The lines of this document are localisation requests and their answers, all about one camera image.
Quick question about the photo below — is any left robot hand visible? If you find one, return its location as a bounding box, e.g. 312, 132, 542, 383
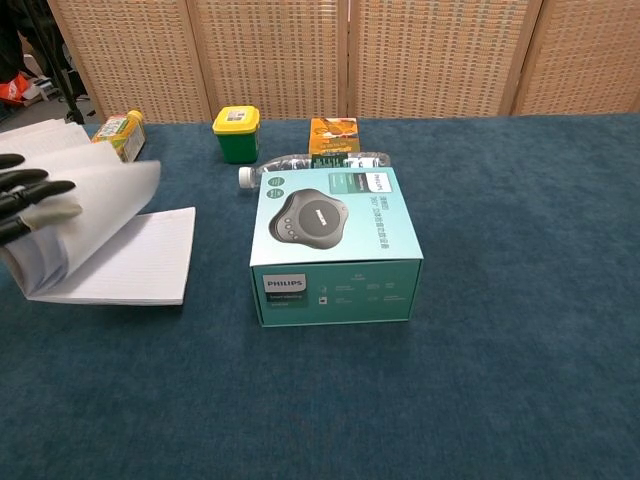
0, 153, 84, 246

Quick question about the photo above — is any white lined notebook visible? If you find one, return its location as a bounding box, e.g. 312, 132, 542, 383
0, 118, 197, 306

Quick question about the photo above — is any orange white bag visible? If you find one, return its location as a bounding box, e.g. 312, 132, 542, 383
0, 73, 39, 104

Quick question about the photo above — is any yellow-label tea bottle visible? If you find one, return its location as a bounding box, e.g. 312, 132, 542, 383
91, 110, 147, 164

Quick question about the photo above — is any black tripod stand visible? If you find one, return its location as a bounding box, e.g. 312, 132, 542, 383
19, 0, 87, 126

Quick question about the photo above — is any yellow-lid green container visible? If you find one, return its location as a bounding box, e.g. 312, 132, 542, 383
211, 105, 261, 165

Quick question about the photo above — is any clear water bottle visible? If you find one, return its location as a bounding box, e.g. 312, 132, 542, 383
238, 151, 391, 189

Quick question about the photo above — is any teal speaker box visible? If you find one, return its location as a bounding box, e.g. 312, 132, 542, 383
248, 166, 425, 329

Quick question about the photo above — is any orange carton box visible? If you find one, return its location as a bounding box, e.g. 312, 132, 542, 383
308, 117, 362, 157

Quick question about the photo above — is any wooden folding screen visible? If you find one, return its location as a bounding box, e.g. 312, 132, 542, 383
47, 0, 640, 124

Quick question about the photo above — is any blue table mat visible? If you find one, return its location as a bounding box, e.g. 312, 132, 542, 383
0, 113, 640, 480

